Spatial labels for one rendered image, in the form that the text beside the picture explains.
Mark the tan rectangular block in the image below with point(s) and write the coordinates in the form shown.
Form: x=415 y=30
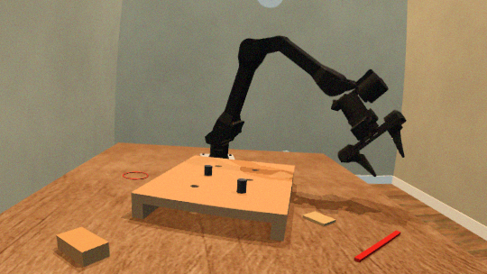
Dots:
x=319 y=218

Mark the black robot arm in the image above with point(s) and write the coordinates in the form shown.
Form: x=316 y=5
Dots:
x=229 y=124

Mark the red flat bar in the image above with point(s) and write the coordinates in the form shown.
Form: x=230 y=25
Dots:
x=365 y=254

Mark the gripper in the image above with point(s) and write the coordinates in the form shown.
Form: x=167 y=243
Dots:
x=351 y=152

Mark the orange rectangular block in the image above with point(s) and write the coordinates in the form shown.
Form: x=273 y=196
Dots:
x=83 y=246

